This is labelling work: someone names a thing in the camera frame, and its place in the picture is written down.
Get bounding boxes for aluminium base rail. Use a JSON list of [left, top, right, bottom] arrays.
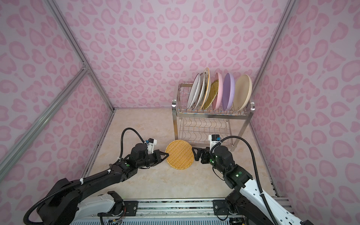
[[59, 186, 302, 225]]

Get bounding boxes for green yellow woven plate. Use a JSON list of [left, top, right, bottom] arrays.
[[203, 80, 218, 110]]

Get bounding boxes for aluminium frame profile left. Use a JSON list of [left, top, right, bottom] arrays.
[[1, 1, 115, 181]]

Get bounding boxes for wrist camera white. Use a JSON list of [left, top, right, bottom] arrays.
[[144, 138, 157, 154], [208, 134, 221, 150]]

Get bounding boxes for purple plate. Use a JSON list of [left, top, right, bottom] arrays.
[[222, 73, 235, 111]]

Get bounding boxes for white star cartoon plate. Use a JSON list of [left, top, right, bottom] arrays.
[[201, 67, 211, 110]]

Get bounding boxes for aluminium frame profile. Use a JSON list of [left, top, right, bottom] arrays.
[[1, 1, 115, 181], [252, 0, 299, 94]]

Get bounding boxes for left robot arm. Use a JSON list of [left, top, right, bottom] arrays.
[[23, 143, 169, 225]]

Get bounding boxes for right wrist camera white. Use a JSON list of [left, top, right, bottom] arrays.
[[208, 134, 221, 150]]

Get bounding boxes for white plate black rim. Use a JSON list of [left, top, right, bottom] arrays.
[[187, 74, 201, 109]]

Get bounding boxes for orange woven pattern plate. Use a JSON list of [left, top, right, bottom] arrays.
[[166, 140, 195, 170]]

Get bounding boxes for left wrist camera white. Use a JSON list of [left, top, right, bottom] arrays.
[[144, 138, 157, 154]]

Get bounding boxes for stainless steel dish rack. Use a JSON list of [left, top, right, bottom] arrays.
[[172, 83, 255, 148]]

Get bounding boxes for cream beige plate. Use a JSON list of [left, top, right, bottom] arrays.
[[233, 74, 252, 112]]

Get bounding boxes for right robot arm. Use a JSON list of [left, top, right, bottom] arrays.
[[193, 145, 313, 225]]

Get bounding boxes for pink plate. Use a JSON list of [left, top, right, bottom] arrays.
[[212, 72, 224, 110]]

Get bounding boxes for aluminium frame profile right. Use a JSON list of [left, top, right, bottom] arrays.
[[252, 0, 299, 94]]

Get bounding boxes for white plate orange sunburst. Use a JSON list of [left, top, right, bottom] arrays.
[[194, 73, 206, 109]]

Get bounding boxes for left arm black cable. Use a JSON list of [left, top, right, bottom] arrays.
[[23, 127, 147, 225]]

